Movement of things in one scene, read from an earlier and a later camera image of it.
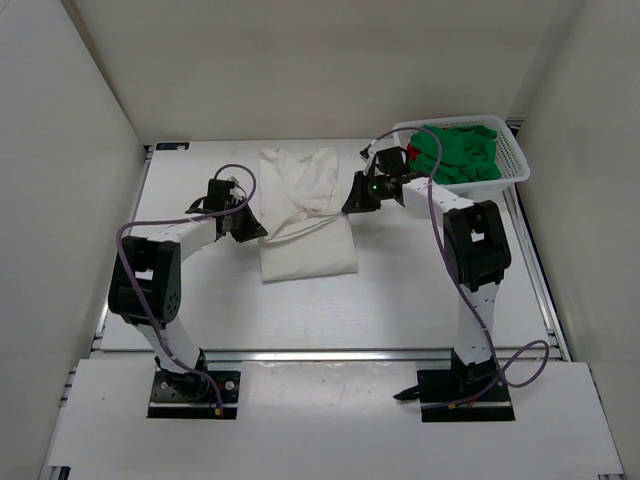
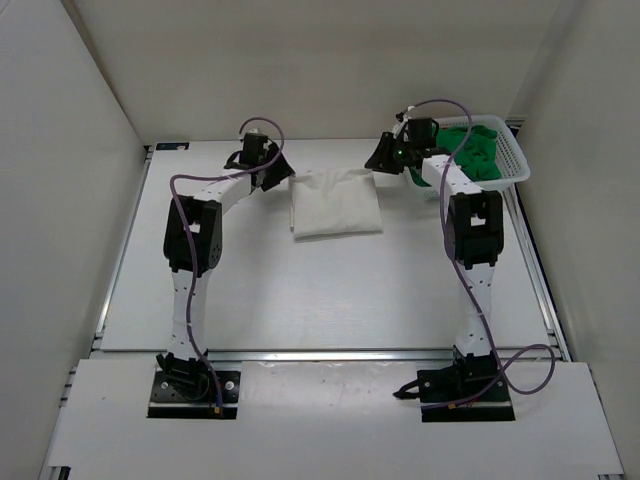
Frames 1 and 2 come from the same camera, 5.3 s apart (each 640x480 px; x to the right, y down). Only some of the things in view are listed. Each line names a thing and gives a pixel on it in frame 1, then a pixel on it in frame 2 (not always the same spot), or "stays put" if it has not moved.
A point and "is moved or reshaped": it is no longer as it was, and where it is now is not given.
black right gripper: [359, 201] → [382, 160]
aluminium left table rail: [147, 158] stays put
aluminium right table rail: [545, 297] stays put
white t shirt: [306, 233] is moved or reshaped
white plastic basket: [513, 166] stays put
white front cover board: [330, 420] stays put
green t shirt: [468, 154] stays put
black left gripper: [253, 228] → [281, 170]
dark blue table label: [172, 145] stays put
